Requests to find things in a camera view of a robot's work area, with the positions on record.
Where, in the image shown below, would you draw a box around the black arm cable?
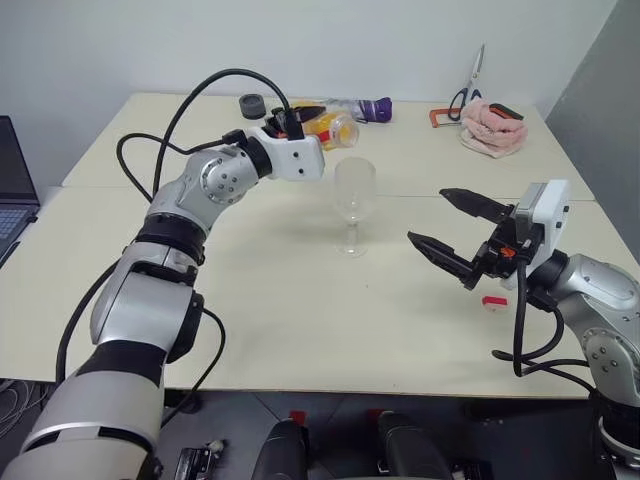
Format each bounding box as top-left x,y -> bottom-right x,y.
55,68 -> 305,424
491,259 -> 601,397

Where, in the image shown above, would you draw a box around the purple-capped clear bottle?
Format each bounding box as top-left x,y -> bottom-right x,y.
324,96 -> 394,125

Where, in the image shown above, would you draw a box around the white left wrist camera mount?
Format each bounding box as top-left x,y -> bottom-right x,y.
247,125 -> 327,183

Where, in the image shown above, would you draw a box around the dark rounded shape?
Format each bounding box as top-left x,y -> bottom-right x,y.
251,418 -> 312,480
376,410 -> 452,480

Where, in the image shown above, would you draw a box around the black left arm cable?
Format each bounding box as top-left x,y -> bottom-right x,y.
55,68 -> 305,424

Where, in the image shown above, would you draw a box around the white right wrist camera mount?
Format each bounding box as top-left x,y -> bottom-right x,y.
501,179 -> 572,292

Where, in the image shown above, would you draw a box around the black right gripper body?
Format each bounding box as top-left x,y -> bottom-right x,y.
471,203 -> 537,282

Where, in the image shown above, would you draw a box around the red bottle cap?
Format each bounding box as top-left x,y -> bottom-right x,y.
480,294 -> 511,314

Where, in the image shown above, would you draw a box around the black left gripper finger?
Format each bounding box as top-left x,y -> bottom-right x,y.
293,102 -> 328,123

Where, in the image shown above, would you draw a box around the black-handled scissors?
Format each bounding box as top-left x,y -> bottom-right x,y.
447,43 -> 487,122

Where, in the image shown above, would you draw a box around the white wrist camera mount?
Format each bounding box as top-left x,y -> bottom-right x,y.
247,125 -> 327,183
501,179 -> 572,292

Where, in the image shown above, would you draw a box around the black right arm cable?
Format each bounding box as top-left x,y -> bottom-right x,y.
491,259 -> 601,397

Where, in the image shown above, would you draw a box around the white floor cable bundle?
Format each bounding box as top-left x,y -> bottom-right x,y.
0,378 -> 52,442

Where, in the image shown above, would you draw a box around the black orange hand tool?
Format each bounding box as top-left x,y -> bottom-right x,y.
488,102 -> 525,122

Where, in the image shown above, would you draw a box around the clear bottle with orange drink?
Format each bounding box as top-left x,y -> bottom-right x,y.
292,99 -> 362,153

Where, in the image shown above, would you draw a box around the clear wine glass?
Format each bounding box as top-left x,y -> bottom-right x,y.
333,156 -> 378,259

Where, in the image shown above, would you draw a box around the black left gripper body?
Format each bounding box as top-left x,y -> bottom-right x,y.
263,106 -> 304,141

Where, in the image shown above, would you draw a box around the dark laptop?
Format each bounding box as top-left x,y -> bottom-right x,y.
0,115 -> 42,269

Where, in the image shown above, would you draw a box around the pink folded towel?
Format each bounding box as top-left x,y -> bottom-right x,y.
458,97 -> 529,161

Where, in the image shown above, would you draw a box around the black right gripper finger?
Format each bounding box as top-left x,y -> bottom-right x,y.
406,230 -> 485,292
438,187 -> 515,225

